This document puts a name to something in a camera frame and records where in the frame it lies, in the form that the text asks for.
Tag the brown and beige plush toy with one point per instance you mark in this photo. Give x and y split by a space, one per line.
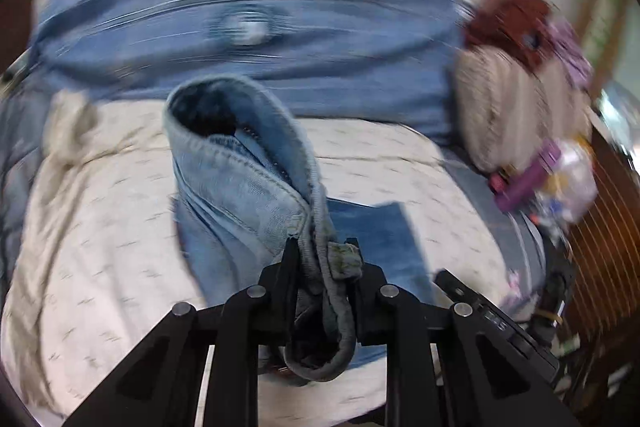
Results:
505 107

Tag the blue denim pants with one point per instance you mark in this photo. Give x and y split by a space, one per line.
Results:
240 187

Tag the purple plastic toy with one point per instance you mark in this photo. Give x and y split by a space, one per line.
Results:
530 179

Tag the dark wooden headboard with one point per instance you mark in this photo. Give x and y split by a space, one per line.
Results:
22 7

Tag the grey patterned blanket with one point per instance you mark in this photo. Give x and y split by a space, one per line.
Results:
17 167

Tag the blue checked pillow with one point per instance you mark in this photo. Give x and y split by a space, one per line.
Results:
325 57

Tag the cream leaf-print bed sheet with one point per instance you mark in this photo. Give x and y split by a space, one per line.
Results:
100 232

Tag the clear plastic bag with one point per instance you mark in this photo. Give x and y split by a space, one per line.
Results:
572 182

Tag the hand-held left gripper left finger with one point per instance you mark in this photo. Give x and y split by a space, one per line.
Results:
289 277

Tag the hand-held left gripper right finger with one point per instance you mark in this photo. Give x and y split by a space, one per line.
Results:
362 302

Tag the grey-blue floral cloth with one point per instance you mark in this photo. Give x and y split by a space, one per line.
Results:
495 207

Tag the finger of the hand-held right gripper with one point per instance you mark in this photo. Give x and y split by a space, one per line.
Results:
452 289

